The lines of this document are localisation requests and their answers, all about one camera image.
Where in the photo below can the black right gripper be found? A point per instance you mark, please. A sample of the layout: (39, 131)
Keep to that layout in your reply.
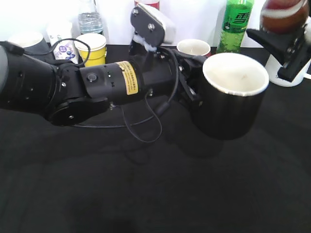
(289, 49)

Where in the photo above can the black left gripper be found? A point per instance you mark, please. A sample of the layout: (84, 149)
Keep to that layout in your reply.
(167, 72)

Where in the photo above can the Nescafe coffee bottle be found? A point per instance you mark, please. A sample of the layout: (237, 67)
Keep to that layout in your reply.
(283, 16)

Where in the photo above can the black mug white inside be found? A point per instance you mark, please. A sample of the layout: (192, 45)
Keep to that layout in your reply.
(231, 89)

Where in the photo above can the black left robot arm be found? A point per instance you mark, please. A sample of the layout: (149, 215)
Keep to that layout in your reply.
(66, 94)

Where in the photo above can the red mug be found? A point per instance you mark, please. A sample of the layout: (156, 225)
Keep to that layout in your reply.
(194, 47)

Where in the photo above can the green sprite bottle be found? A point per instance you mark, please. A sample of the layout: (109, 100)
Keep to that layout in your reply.
(235, 22)

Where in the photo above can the grey mug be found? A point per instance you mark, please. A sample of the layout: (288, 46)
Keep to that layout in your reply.
(31, 41)

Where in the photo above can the cola bottle red label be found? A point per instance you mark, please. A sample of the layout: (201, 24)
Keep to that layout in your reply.
(153, 3)

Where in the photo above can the yellow paper cup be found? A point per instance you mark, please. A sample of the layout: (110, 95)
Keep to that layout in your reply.
(97, 44)

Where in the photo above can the clear water bottle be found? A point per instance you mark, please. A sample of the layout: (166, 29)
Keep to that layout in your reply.
(89, 19)

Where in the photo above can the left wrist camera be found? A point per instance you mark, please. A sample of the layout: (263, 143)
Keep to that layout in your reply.
(151, 27)

